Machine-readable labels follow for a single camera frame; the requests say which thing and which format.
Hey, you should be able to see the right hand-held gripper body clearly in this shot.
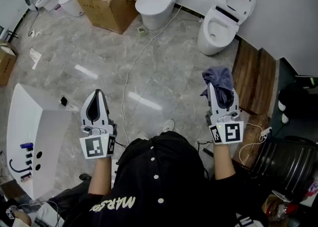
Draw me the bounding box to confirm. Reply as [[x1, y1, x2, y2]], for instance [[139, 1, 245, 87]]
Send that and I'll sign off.
[[205, 109, 245, 146]]

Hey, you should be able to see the person's left forearm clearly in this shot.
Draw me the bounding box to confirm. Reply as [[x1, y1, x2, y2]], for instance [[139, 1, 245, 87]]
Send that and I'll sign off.
[[87, 156, 112, 196]]

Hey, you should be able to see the white toilet with square tank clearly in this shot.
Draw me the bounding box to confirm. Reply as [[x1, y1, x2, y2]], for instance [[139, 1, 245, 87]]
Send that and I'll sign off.
[[135, 0, 184, 31]]

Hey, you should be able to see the white paper sheet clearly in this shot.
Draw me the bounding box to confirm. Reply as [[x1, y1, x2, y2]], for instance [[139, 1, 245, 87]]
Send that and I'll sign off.
[[29, 48, 42, 70]]

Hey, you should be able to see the black curved faucet spout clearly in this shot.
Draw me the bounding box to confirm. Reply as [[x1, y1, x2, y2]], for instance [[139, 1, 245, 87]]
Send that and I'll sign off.
[[9, 158, 33, 174]]

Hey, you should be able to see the white cord with wall plug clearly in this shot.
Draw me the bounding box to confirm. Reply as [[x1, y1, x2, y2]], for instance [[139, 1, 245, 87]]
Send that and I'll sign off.
[[178, 16, 207, 23]]

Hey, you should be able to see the blue-grey wiping cloth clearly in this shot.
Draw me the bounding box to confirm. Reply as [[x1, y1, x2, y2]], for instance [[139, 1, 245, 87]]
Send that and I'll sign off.
[[200, 66, 236, 110]]

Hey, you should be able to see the long white floor cable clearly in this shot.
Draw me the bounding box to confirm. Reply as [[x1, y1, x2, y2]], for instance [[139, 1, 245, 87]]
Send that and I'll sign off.
[[120, 7, 184, 145]]

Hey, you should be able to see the thin white power strip cable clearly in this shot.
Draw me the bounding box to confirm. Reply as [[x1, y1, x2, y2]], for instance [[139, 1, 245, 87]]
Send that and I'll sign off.
[[238, 121, 264, 166]]

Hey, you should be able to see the person's right forearm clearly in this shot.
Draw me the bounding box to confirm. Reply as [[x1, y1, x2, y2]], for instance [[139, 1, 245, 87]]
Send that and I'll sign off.
[[213, 143, 236, 181]]

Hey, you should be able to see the black metal stool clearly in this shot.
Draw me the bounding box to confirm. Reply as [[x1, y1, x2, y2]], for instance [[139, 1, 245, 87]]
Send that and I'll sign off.
[[4, 27, 19, 42]]

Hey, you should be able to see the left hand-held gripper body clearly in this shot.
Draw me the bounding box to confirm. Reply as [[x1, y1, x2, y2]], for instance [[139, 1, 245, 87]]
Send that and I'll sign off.
[[79, 118, 118, 159]]

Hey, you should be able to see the dark grey floor mat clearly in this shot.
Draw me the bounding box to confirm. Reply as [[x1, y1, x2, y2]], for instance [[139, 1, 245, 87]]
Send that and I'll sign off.
[[270, 58, 318, 137]]

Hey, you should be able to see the person's right white shoe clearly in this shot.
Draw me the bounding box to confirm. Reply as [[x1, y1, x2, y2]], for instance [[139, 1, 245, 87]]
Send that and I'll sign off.
[[161, 118, 176, 132]]

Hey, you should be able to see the large brown cardboard box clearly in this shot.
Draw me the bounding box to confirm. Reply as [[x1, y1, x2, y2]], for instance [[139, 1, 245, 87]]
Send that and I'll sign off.
[[76, 0, 151, 35]]

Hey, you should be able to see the brown wooden platform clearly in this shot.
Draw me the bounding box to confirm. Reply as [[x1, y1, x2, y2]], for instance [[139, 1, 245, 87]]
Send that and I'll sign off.
[[231, 37, 277, 169]]

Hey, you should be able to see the black electronic device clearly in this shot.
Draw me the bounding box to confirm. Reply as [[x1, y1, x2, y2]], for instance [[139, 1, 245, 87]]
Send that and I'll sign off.
[[294, 74, 318, 95]]

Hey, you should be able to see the small brown cardboard box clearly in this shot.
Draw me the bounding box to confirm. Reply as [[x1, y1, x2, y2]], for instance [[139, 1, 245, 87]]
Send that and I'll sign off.
[[0, 39, 19, 86]]

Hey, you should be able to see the white tankless smart toilet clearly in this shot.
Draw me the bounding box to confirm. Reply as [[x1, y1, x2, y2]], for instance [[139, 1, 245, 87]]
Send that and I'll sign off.
[[197, 0, 256, 56]]

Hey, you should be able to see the person's black clothing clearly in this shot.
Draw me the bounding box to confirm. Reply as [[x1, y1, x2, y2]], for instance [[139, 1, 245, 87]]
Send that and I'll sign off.
[[63, 131, 273, 227]]

